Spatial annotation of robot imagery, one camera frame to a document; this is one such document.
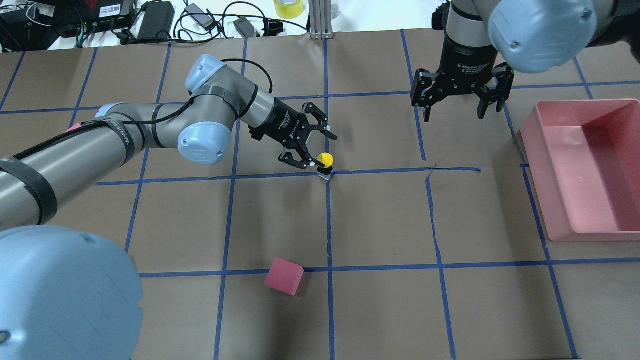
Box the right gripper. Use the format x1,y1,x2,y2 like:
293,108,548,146
410,38,515,123

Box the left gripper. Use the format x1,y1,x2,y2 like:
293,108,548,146
249,98,338,170

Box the yellow push button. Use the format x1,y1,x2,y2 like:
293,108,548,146
317,152,335,182

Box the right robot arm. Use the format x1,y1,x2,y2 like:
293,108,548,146
410,0,639,122

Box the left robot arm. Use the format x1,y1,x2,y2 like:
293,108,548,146
0,54,335,360

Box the yellow tape roll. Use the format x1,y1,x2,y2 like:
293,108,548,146
273,0,306,19

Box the pink plastic tray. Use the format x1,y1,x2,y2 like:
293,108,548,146
520,99,640,242

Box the pink foam cube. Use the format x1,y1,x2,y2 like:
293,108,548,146
263,257,305,297

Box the black power adapter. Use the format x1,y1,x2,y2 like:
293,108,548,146
136,0,175,43

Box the pink cube near centre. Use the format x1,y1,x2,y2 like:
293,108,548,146
66,123,82,133

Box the aluminium frame post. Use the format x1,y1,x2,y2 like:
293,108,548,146
308,0,334,41

